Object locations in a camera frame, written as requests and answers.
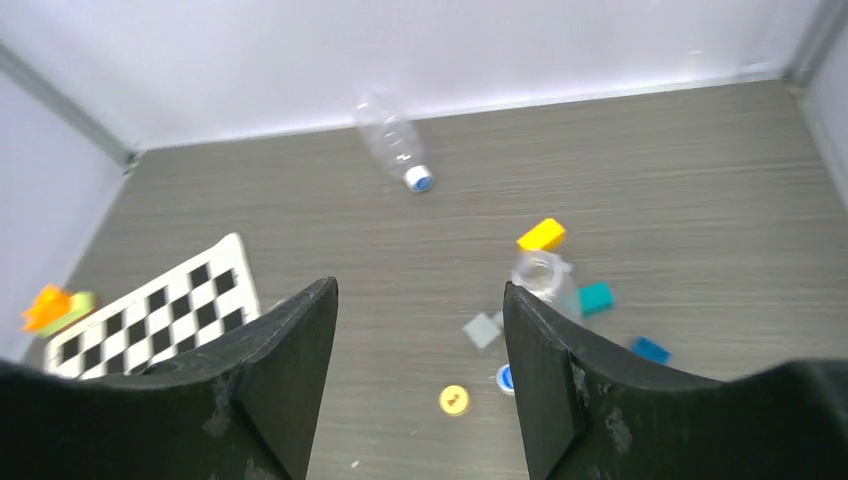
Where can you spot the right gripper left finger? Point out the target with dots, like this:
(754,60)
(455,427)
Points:
(244,406)

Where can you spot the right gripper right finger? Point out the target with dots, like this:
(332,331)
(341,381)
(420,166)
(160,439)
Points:
(590,409)

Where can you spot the blue Pocari Sweat cap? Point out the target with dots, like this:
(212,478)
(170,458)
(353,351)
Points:
(504,380)

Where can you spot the yellow bottle cap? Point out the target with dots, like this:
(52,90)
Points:
(454,400)

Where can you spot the clear plastic bottle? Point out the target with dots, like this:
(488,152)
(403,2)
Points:
(550,278)

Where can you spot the clear bottle blue cap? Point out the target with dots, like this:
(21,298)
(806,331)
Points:
(393,140)

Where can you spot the blue lego brick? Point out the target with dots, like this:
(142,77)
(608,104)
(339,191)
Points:
(650,350)

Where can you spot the teal block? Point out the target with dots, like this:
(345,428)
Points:
(595,298)

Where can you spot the grey long block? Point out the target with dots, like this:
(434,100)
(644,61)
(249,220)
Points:
(484,329)

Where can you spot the black white chessboard mat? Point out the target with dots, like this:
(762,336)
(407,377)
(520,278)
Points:
(194,303)

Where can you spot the yellow block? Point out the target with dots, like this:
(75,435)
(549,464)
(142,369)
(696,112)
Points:
(547,235)

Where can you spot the orange green block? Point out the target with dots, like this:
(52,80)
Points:
(54,309)

